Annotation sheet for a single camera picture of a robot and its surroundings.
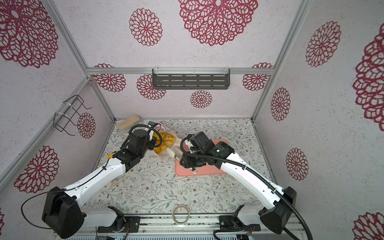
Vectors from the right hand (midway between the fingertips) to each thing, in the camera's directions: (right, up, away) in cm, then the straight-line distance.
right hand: (182, 160), depth 70 cm
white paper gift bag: (-5, +6, +22) cm, 24 cm away
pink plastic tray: (+9, -3, -6) cm, 11 cm away
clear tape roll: (-2, -32, +4) cm, 33 cm away
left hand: (-19, +11, +13) cm, 26 cm away
